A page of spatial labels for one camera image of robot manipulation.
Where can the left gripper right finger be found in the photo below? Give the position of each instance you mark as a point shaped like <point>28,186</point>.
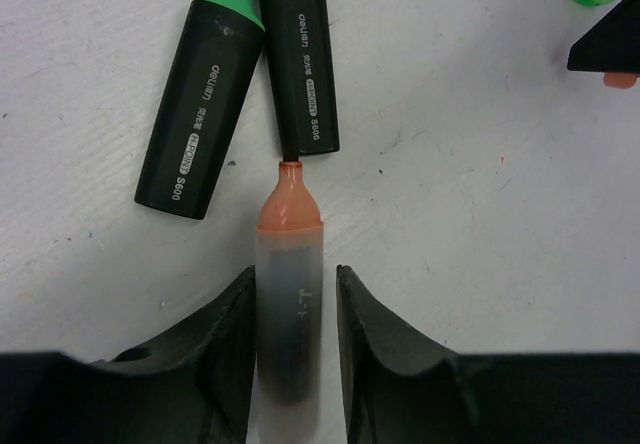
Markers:
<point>398,385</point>

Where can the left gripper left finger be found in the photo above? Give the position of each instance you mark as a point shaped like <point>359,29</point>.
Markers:
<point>193,382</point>

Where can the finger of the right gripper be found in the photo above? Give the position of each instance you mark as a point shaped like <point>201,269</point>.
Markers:
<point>611,45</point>

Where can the salmon orange pen cap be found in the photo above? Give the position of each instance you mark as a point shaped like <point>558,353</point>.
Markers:
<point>620,80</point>

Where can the orange capped black highlighter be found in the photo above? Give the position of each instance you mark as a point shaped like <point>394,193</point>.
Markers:
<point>299,58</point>

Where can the green capped black highlighter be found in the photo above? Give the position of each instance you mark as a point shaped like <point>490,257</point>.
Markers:
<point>213,65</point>

